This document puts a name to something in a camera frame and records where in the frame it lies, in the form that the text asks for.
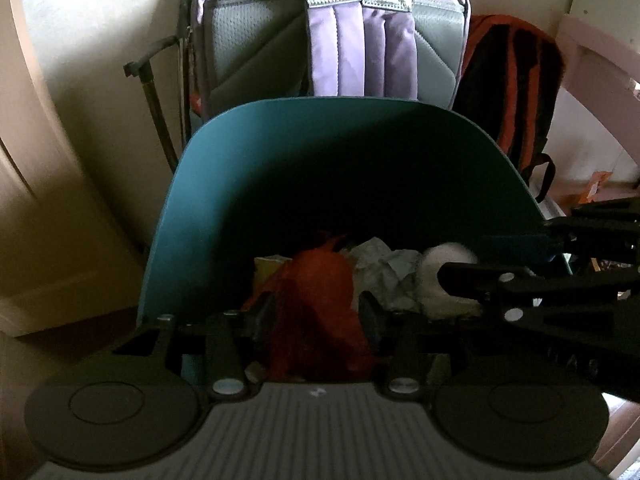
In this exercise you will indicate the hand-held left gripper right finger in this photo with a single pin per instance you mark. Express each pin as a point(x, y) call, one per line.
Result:
point(371, 321)

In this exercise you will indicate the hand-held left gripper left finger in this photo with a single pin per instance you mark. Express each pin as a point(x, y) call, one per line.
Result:
point(263, 325)

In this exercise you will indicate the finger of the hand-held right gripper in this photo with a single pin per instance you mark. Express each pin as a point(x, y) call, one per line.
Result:
point(475, 280)
point(515, 247)

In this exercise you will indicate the patterned paper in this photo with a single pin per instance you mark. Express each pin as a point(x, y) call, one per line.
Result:
point(385, 270)

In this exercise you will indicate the red cloth item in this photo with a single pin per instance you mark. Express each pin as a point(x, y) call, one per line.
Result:
point(315, 300)

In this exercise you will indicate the yellow white tube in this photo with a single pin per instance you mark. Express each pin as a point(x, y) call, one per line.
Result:
point(270, 267)

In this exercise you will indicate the teal plastic trash bin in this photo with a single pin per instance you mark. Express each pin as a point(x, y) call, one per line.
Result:
point(210, 185)

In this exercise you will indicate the orange cardboard box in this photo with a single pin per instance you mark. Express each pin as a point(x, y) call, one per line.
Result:
point(597, 185)

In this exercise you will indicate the orange black backpack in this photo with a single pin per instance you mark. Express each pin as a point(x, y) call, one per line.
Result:
point(510, 85)

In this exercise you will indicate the beige wooden door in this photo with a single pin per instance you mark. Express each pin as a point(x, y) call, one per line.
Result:
point(60, 240)

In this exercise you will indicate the purple grey backpack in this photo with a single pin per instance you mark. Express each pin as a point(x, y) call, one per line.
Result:
point(250, 50)

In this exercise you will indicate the black tripod stand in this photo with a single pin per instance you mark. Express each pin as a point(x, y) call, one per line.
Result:
point(137, 67)

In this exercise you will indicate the white wooden furniture frame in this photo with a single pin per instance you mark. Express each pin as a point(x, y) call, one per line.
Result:
point(590, 45)

